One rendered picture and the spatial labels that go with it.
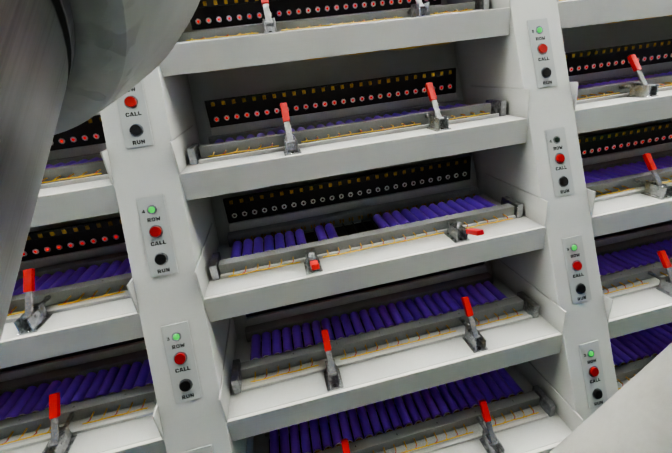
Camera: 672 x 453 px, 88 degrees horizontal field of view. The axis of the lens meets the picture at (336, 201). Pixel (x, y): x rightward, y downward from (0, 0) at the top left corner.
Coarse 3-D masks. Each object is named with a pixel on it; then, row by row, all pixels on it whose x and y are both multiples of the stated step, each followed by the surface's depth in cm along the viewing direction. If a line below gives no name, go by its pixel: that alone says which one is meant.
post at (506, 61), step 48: (528, 0) 62; (480, 48) 72; (528, 48) 62; (528, 144) 63; (576, 144) 63; (480, 192) 82; (528, 192) 66; (576, 192) 64; (576, 336) 64; (576, 384) 64
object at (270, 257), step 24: (456, 216) 65; (480, 216) 66; (504, 216) 67; (336, 240) 62; (360, 240) 62; (384, 240) 63; (408, 240) 62; (240, 264) 59; (264, 264) 60; (288, 264) 59
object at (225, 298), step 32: (416, 192) 77; (512, 192) 70; (256, 224) 72; (512, 224) 65; (544, 224) 62; (224, 256) 67; (352, 256) 61; (384, 256) 60; (416, 256) 59; (448, 256) 61; (480, 256) 62; (224, 288) 56; (256, 288) 55; (288, 288) 56; (320, 288) 58; (352, 288) 59
